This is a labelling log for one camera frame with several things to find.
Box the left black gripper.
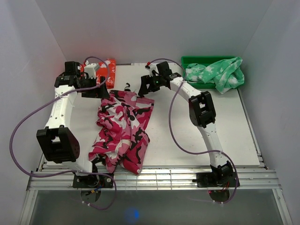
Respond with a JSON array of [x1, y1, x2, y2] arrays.
[[78, 76, 110, 98]]

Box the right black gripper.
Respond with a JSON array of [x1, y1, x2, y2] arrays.
[[138, 74, 164, 96]]

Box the pink camouflage trousers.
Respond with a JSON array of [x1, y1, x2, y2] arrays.
[[88, 90, 155, 174]]

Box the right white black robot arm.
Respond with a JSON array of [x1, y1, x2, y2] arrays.
[[138, 61, 239, 188]]

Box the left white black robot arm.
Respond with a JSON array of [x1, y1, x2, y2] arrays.
[[36, 61, 109, 188]]

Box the folded orange white trousers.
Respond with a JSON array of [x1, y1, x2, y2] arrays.
[[80, 59, 116, 89]]

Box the green tie-dye trousers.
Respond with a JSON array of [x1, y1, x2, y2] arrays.
[[185, 57, 245, 94]]

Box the green plastic bin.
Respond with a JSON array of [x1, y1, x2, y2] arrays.
[[181, 56, 235, 89]]

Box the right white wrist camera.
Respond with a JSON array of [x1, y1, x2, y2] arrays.
[[145, 62, 157, 77]]

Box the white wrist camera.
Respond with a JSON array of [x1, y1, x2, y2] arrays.
[[83, 61, 100, 79], [145, 62, 157, 77]]

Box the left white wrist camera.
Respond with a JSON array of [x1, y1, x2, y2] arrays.
[[83, 61, 100, 79]]

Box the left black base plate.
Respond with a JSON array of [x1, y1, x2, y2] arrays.
[[72, 175, 113, 189]]

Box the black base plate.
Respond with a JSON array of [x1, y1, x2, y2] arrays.
[[72, 175, 113, 189], [192, 172, 237, 188]]

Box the aluminium frame rail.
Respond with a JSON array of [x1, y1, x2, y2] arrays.
[[27, 167, 281, 191]]

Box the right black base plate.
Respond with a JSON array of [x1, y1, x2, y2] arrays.
[[192, 172, 237, 188]]

